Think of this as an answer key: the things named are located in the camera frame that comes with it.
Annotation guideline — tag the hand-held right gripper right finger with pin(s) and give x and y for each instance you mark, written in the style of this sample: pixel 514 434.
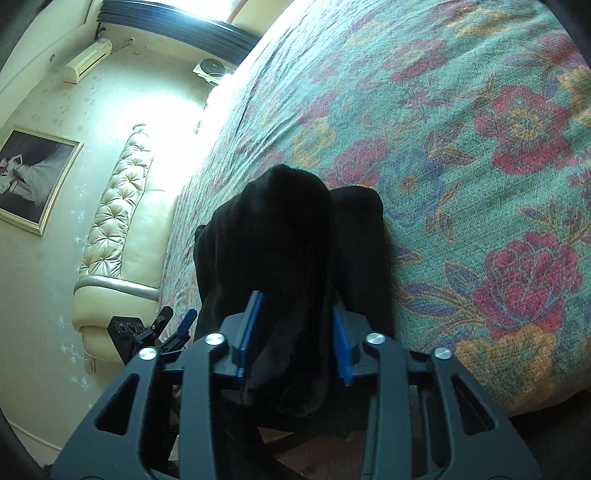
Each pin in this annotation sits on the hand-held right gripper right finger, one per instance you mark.
pixel 344 350

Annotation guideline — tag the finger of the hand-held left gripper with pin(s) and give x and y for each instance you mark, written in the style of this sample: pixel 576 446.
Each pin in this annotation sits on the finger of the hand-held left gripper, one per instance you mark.
pixel 161 318
pixel 187 319

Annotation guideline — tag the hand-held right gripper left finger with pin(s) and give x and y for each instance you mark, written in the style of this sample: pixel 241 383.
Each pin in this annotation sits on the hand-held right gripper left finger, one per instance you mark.
pixel 249 337

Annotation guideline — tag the black pants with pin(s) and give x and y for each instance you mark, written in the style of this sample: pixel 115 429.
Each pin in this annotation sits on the black pants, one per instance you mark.
pixel 286 240

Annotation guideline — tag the cream tufted headboard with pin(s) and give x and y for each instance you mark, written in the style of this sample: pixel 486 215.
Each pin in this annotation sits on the cream tufted headboard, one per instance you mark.
pixel 115 207

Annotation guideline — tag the floral bedspread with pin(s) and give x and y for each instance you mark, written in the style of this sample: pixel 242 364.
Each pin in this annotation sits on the floral bedspread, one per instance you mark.
pixel 415 138

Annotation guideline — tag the white fan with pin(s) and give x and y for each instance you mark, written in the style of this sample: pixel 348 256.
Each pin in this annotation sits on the white fan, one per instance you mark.
pixel 212 69

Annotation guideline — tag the white air conditioner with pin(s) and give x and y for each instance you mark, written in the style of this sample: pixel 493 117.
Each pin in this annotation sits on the white air conditioner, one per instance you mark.
pixel 87 60

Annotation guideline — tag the dark blue curtain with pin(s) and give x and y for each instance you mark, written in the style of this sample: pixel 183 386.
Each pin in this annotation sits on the dark blue curtain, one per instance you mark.
pixel 184 27

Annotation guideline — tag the window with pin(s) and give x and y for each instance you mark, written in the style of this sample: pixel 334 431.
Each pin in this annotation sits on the window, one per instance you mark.
pixel 207 9

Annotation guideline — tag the framed wall picture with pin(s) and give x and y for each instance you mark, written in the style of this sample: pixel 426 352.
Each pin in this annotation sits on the framed wall picture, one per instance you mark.
pixel 34 177

